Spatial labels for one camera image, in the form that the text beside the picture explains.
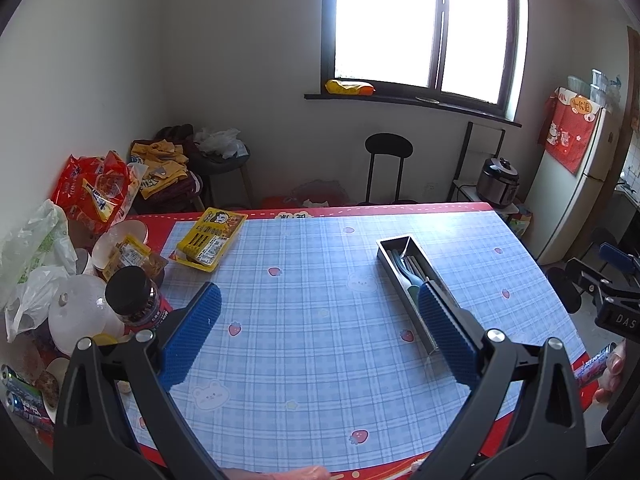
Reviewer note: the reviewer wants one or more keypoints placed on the white green plastic bag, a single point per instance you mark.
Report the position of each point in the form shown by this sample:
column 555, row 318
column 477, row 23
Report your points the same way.
column 35, row 240

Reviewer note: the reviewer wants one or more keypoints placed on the red plastic bag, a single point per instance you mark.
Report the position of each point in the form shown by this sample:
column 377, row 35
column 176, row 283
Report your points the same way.
column 320, row 195

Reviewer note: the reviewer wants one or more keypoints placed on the yellow snack tray pack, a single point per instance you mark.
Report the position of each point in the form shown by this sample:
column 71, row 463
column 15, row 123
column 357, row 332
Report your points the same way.
column 210, row 240

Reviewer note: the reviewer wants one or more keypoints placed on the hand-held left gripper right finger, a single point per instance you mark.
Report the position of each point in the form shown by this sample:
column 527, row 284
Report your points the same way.
column 447, row 335

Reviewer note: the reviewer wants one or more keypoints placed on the blue plaid tablecloth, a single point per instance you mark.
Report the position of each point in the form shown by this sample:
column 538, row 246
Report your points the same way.
column 310, row 320

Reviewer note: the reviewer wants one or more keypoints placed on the large red snack bag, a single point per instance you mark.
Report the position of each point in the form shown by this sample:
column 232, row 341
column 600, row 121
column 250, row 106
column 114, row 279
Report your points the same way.
column 80, row 185

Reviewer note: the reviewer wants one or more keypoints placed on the black round-back chair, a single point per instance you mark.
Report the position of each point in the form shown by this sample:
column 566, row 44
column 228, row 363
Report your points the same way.
column 389, row 145

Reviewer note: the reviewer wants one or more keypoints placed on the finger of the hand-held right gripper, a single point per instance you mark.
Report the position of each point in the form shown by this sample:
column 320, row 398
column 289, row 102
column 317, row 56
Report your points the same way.
column 590, row 280
column 615, row 255

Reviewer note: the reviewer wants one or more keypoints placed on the person's right hand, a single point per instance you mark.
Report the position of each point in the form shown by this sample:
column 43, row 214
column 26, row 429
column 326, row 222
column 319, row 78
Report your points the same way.
column 615, row 365

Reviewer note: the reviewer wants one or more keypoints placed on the yellow garment pile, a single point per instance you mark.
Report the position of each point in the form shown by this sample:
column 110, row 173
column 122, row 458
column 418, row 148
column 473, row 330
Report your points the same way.
column 160, row 160

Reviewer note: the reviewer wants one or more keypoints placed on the silver rice cooker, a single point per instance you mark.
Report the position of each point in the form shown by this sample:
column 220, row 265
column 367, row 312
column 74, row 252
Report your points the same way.
column 497, row 182

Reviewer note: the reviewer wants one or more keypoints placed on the blue candy roll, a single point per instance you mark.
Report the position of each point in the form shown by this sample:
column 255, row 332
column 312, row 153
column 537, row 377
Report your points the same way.
column 20, row 382
column 592, row 365
column 32, row 410

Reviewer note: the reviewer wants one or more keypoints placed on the stainless steel utensil holder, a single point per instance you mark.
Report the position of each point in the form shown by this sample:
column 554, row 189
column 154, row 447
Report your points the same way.
column 407, row 242

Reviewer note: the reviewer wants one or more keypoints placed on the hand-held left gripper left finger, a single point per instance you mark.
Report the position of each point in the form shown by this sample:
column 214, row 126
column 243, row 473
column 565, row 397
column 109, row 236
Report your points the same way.
column 192, row 335

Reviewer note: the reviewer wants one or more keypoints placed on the white paper bowl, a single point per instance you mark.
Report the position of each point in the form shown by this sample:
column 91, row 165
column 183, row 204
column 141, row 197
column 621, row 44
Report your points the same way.
column 130, row 230

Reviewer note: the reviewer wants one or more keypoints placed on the black lid jar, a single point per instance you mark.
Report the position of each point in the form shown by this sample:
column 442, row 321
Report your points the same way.
column 132, row 292

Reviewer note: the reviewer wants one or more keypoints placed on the small bowl of brown snack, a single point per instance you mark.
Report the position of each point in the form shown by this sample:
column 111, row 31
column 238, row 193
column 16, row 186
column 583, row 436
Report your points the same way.
column 50, row 382

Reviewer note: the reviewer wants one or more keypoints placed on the black metal rack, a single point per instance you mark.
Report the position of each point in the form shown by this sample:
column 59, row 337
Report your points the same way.
column 469, row 160

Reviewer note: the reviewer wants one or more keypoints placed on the yellow brown snack packet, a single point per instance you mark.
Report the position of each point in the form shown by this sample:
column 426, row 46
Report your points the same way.
column 130, row 257

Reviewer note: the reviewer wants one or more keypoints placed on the clear plastic containers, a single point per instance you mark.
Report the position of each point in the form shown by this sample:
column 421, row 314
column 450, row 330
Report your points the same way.
column 597, row 85

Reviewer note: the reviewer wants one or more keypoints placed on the colorful carton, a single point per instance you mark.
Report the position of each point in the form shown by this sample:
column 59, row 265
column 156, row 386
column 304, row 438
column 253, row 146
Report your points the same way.
column 520, row 222

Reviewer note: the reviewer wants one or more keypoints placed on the white refrigerator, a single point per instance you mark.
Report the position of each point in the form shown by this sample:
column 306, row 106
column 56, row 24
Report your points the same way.
column 565, row 200

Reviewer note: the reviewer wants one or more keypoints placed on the window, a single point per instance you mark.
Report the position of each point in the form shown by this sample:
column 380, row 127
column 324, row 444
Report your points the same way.
column 390, row 20

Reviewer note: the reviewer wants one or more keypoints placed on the black swivel chair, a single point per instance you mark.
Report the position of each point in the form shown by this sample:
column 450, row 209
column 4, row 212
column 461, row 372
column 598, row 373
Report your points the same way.
column 565, row 290

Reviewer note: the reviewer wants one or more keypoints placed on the green spoon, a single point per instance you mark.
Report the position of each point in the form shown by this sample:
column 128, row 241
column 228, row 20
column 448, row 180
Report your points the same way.
column 414, row 290

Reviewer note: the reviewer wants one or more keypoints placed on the yellow orange packet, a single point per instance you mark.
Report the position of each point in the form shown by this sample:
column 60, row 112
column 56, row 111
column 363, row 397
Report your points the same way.
column 350, row 87

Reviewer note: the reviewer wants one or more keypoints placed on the red printed cloth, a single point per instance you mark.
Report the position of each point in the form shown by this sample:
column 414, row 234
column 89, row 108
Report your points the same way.
column 565, row 135

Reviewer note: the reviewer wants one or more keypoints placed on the blue spoon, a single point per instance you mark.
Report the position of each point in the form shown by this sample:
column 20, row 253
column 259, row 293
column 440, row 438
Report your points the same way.
column 397, row 260

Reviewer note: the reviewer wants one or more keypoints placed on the crumpled white plastic bag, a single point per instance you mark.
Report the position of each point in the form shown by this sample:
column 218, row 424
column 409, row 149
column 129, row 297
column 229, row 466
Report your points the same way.
column 35, row 290

